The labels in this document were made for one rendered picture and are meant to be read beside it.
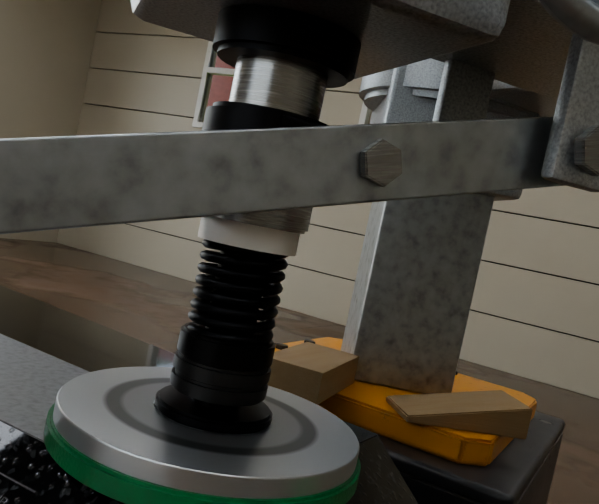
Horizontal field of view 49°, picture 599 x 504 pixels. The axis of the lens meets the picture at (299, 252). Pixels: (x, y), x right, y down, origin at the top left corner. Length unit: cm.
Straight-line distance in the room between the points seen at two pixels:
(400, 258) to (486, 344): 549
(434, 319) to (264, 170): 83
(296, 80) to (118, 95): 899
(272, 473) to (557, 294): 616
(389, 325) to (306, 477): 80
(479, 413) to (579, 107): 65
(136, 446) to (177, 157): 17
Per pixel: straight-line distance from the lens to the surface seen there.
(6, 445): 49
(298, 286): 737
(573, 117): 49
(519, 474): 107
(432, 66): 114
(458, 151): 46
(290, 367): 99
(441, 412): 104
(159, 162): 38
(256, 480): 39
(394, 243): 117
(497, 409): 108
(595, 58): 50
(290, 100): 44
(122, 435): 42
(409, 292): 118
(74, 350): 70
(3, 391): 56
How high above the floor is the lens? 105
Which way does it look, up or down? 3 degrees down
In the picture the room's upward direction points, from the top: 12 degrees clockwise
